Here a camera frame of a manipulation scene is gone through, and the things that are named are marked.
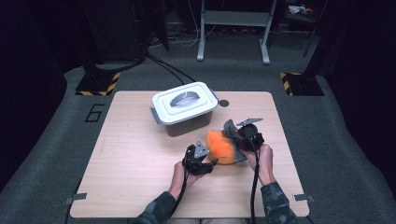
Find orange plush toy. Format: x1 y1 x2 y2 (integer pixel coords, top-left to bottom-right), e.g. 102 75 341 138
205 130 237 165

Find striped black stand base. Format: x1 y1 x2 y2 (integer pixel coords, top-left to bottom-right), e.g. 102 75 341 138
75 70 121 97
279 72 325 97

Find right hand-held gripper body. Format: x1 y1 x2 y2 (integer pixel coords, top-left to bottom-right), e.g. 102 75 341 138
236 117 265 153

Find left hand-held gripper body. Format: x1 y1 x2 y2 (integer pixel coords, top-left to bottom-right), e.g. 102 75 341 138
184 139 210 175

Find brown translucent storage box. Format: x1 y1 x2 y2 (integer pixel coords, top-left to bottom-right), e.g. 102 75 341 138
163 110 215 138

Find black equipment cabinet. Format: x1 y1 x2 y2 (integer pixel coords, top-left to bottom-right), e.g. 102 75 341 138
78 0 171 64

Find hand-held gripper cable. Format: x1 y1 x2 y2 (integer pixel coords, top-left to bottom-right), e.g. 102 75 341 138
169 146 192 218
247 136 262 224

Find grey tape strip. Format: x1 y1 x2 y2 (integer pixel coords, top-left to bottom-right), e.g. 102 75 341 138
293 193 315 203
64 192 88 205

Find left hand-held gripper cable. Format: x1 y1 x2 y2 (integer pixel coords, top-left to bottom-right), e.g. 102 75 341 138
169 146 192 218

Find white metal stand frame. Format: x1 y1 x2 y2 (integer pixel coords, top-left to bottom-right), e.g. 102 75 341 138
196 0 278 65

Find right hand-held gripper cable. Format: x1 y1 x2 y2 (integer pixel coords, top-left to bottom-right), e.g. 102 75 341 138
247 136 262 224

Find white floor cables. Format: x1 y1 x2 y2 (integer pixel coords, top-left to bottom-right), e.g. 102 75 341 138
148 0 219 49

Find person's left hand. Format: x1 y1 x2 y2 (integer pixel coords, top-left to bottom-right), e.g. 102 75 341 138
169 161 204 200

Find white lidded storage box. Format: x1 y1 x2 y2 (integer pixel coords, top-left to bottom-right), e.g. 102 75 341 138
149 81 220 126

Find grey fluffy towel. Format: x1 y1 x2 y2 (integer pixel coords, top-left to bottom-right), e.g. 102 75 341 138
221 119 248 163

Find person's right hand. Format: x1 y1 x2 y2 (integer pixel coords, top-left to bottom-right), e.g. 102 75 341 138
246 144 276 187

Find white and orange clutter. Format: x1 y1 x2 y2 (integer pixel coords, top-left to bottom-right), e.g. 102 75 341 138
288 4 314 16

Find black floor cables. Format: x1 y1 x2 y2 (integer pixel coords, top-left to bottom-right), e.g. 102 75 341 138
146 52 197 85

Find dark metal rack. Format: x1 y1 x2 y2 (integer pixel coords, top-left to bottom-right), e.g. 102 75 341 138
269 0 330 58

